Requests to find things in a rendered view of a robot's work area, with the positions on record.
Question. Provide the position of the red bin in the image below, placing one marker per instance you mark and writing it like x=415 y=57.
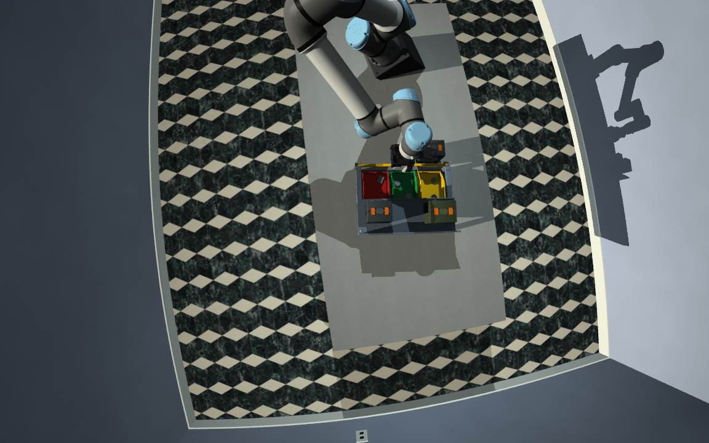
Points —
x=374 y=190

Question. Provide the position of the dark grey metal shelf rack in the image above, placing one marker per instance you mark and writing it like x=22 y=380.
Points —
x=408 y=215

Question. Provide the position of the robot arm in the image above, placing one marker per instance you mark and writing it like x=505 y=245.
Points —
x=373 y=32

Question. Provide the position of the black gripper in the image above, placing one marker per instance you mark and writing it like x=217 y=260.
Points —
x=397 y=160

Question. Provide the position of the yellow open bin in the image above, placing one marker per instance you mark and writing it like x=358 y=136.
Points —
x=426 y=188

